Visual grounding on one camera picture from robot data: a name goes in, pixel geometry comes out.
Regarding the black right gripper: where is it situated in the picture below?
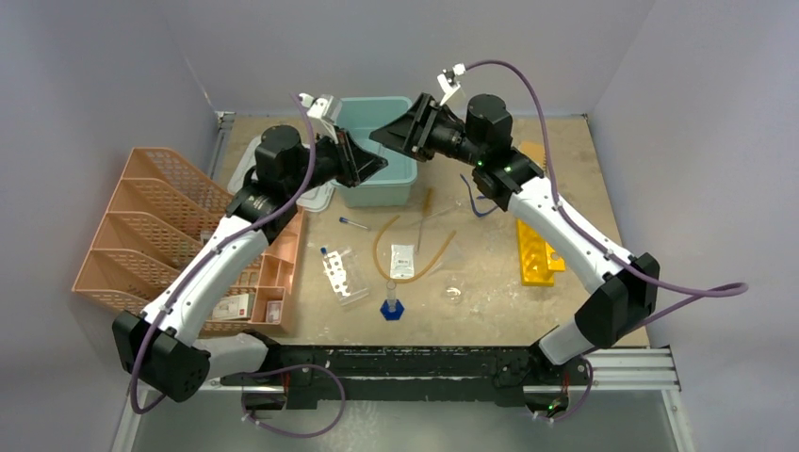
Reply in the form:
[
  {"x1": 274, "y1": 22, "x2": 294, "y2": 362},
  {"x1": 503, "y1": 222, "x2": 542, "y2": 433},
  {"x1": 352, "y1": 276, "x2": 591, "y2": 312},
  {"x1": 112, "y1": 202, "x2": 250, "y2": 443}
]
[{"x1": 372, "y1": 94, "x2": 486, "y2": 168}]

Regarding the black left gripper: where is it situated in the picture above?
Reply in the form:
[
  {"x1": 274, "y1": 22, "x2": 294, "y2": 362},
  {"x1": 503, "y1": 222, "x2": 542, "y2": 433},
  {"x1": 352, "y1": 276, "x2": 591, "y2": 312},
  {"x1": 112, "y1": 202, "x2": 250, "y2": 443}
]
[{"x1": 285, "y1": 125, "x2": 386, "y2": 198}]

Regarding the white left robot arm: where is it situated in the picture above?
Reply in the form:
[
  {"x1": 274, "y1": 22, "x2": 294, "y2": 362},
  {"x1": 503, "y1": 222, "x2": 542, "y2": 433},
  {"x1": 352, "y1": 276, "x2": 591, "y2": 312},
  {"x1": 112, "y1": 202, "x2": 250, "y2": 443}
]
[{"x1": 111, "y1": 125, "x2": 388, "y2": 414}]

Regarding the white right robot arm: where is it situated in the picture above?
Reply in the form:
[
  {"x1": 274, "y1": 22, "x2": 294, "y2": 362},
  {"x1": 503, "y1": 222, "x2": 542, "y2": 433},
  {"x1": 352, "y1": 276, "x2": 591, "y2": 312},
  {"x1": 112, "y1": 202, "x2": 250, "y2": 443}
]
[{"x1": 369, "y1": 93, "x2": 660, "y2": 383}]

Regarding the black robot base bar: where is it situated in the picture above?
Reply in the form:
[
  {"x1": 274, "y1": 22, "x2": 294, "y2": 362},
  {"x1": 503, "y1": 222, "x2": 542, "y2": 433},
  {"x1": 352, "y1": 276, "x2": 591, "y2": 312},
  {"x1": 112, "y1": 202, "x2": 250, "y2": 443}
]
[{"x1": 220, "y1": 339, "x2": 593, "y2": 415}]

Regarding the mint green plastic bin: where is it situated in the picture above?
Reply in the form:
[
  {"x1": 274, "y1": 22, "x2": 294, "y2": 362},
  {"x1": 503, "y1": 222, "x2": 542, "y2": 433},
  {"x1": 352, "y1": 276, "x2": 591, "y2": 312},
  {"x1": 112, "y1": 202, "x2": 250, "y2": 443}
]
[{"x1": 332, "y1": 96, "x2": 418, "y2": 208}]

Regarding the white plastic bin lid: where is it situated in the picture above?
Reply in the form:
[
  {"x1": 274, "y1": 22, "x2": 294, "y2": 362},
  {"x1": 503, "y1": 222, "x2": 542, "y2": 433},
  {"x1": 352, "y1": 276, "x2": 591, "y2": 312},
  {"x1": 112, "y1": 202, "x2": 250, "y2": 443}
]
[{"x1": 227, "y1": 137, "x2": 334, "y2": 213}]

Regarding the small white plastic packet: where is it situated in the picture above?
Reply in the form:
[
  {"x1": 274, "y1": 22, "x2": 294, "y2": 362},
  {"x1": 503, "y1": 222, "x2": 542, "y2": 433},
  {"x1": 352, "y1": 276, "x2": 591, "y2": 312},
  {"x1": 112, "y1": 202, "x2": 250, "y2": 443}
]
[{"x1": 389, "y1": 244, "x2": 416, "y2": 280}]

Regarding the clear acrylic test tube rack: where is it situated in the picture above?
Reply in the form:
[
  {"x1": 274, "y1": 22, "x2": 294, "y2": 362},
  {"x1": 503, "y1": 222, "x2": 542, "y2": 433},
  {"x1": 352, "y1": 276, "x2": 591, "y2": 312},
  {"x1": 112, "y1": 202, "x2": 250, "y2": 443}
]
[{"x1": 322, "y1": 247, "x2": 369, "y2": 306}]

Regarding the blue rubber band loop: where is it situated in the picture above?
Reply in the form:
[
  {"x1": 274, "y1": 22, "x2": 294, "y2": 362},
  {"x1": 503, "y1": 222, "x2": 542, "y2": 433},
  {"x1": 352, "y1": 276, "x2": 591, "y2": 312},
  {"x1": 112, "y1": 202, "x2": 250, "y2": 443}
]
[{"x1": 460, "y1": 174, "x2": 497, "y2": 218}]

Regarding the yellow rubber tubing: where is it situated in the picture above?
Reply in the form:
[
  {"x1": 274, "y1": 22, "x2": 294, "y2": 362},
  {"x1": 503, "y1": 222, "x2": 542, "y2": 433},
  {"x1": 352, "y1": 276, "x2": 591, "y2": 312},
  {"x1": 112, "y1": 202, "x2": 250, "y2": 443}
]
[{"x1": 371, "y1": 215, "x2": 456, "y2": 284}]

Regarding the graduated cylinder blue base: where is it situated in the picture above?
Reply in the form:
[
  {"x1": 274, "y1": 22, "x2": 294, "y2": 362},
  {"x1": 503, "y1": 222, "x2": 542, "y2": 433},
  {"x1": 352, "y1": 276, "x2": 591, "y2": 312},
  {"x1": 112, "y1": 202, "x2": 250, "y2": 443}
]
[{"x1": 380, "y1": 280, "x2": 404, "y2": 321}]

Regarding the small card box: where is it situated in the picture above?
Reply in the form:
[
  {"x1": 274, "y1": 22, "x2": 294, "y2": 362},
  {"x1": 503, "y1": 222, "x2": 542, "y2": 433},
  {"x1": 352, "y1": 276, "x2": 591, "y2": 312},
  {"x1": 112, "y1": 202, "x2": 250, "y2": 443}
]
[{"x1": 265, "y1": 300, "x2": 283, "y2": 324}]

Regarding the yellow test tube rack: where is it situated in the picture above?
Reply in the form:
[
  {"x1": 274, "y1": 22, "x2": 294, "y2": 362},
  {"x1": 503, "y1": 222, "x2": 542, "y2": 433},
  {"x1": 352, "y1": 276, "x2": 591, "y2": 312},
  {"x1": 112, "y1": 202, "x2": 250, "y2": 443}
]
[{"x1": 516, "y1": 219, "x2": 566, "y2": 287}]

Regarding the peach plastic file organizer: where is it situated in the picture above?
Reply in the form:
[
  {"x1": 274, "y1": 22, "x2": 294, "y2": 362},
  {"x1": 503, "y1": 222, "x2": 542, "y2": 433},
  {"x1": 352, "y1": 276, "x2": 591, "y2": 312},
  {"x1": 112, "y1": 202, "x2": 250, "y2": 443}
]
[{"x1": 73, "y1": 148, "x2": 305, "y2": 337}]

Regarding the wire test tube brush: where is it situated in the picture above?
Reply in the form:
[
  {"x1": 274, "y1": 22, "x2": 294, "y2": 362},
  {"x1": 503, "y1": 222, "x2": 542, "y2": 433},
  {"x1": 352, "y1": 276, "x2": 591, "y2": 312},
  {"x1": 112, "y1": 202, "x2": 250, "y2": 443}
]
[{"x1": 415, "y1": 187, "x2": 434, "y2": 254}]

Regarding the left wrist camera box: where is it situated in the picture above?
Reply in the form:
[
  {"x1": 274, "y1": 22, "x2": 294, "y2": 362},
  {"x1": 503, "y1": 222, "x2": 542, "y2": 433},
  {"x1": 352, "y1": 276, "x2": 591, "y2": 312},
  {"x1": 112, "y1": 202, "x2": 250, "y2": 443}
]
[{"x1": 298, "y1": 93, "x2": 342, "y2": 134}]

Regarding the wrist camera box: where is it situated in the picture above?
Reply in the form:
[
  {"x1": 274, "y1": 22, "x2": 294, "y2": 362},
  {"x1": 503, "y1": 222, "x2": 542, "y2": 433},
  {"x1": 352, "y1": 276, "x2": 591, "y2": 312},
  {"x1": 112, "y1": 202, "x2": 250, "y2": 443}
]
[
  {"x1": 436, "y1": 63, "x2": 466, "y2": 107},
  {"x1": 298, "y1": 93, "x2": 342, "y2": 134}
]

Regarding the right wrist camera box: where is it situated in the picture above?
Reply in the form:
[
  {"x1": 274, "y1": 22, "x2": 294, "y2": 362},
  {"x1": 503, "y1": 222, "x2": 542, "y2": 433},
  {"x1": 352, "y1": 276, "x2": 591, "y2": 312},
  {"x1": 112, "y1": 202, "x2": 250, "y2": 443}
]
[{"x1": 436, "y1": 63, "x2": 466, "y2": 107}]

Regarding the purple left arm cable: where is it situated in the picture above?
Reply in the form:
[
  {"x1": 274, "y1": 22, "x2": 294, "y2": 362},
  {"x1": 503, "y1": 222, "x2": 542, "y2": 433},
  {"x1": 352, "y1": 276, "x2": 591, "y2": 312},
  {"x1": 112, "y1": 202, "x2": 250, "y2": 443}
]
[{"x1": 127, "y1": 93, "x2": 318, "y2": 416}]

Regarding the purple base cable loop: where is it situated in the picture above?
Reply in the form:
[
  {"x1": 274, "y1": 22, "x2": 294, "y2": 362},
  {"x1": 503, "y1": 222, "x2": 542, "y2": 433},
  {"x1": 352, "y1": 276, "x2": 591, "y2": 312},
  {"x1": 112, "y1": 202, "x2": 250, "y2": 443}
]
[{"x1": 240, "y1": 364, "x2": 347, "y2": 440}]

